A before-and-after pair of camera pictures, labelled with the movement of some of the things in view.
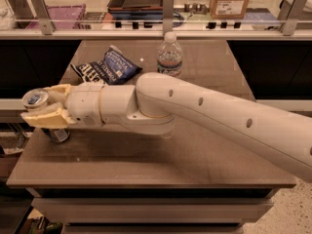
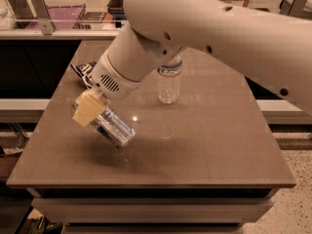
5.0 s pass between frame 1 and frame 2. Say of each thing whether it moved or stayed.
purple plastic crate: stayed
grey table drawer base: stayed
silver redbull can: moved
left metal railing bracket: stayed
